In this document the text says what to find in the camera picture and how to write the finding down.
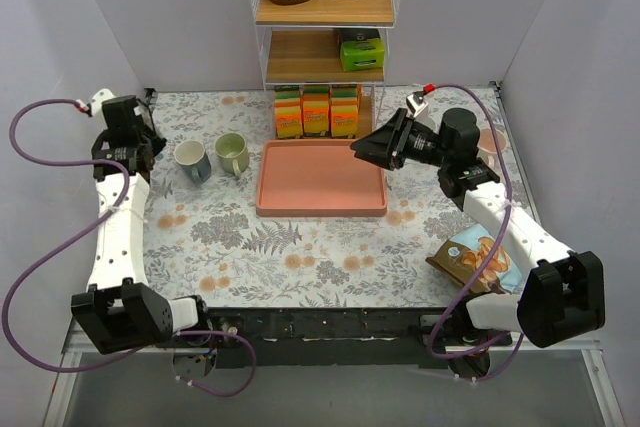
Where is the chips bag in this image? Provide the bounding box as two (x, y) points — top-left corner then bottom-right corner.
(426, 224), (524, 294)

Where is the blue-grey mug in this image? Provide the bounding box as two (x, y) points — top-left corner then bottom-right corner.
(173, 140), (211, 184)

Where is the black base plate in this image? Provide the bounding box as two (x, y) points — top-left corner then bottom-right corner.
(154, 306), (514, 371)

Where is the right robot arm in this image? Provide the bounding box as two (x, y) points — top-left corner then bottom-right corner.
(351, 108), (605, 348)

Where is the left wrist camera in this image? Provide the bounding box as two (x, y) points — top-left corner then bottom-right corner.
(75, 89), (115, 117)

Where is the dark tissue pack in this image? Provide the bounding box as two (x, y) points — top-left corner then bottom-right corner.
(334, 28), (381, 46)

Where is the floral table mat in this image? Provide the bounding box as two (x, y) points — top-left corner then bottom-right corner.
(98, 86), (561, 309)

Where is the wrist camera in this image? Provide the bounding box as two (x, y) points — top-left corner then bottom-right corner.
(406, 88), (436, 130)
(75, 89), (115, 117)

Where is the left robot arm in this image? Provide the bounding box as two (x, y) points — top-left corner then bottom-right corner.
(71, 89), (213, 354)

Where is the pink tray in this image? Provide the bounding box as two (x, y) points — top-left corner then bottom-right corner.
(256, 138), (388, 218)

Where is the pink mug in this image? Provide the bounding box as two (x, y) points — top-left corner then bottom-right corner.
(477, 128), (508, 170)

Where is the green mug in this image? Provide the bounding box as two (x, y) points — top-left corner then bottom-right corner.
(214, 132), (250, 177)

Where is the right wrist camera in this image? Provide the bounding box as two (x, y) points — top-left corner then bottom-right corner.
(406, 88), (436, 130)

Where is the white wire shelf rack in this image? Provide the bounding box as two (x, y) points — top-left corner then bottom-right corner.
(250, 0), (401, 136)

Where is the green tissue pack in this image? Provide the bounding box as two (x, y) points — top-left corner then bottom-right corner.
(339, 38), (386, 72)

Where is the aluminium frame rail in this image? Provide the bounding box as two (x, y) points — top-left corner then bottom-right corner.
(74, 307), (600, 354)

